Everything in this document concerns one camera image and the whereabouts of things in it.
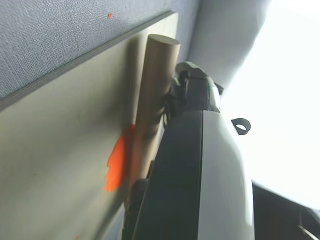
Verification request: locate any wooden rolling pin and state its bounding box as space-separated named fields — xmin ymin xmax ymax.
xmin=126 ymin=34 xmax=181 ymax=201

